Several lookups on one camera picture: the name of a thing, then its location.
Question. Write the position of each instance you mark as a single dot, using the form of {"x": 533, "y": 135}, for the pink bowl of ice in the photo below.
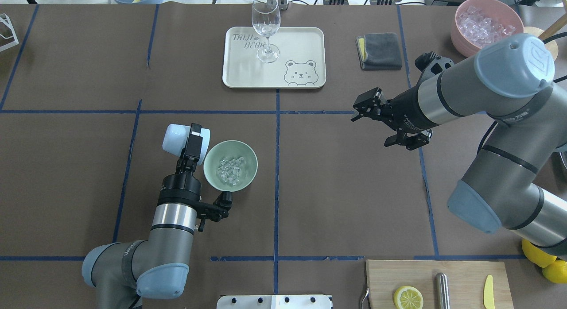
{"x": 478, "y": 23}

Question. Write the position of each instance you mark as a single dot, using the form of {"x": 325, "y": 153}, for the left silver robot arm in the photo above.
{"x": 123, "y": 274}

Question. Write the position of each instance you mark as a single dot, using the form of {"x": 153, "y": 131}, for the half lemon slice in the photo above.
{"x": 408, "y": 297}

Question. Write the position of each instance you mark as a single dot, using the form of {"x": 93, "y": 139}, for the white wire cup rack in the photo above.
{"x": 8, "y": 36}

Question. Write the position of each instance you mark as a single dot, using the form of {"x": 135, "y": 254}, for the dark grey folded cloth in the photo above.
{"x": 379, "y": 51}

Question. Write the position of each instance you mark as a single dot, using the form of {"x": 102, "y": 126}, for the clear wine glass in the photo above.
{"x": 266, "y": 20}

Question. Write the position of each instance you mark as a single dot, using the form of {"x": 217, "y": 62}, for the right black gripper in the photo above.
{"x": 404, "y": 109}

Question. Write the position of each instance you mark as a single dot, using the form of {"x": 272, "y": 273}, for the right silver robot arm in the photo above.
{"x": 512, "y": 82}

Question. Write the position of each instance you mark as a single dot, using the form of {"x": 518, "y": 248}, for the mint green bowl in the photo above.
{"x": 230, "y": 149}

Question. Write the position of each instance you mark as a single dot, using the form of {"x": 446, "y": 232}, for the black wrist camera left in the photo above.
{"x": 216, "y": 211}

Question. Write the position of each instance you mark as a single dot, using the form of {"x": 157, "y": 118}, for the wooden stand with carton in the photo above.
{"x": 549, "y": 32}

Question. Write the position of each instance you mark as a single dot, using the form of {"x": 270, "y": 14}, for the ice cubes in green bowl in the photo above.
{"x": 230, "y": 170}

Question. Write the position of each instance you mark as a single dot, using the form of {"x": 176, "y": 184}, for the black handled knife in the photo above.
{"x": 443, "y": 291}

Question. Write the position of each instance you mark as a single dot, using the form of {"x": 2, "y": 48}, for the yellow plastic knife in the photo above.
{"x": 488, "y": 293}

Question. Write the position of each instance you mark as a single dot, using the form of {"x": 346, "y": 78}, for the yellow lemon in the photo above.
{"x": 556, "y": 272}
{"x": 536, "y": 255}

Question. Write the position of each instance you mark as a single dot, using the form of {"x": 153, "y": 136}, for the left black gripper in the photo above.
{"x": 180, "y": 188}

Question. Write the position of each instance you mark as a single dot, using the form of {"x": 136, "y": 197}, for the light blue plastic cup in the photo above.
{"x": 176, "y": 136}

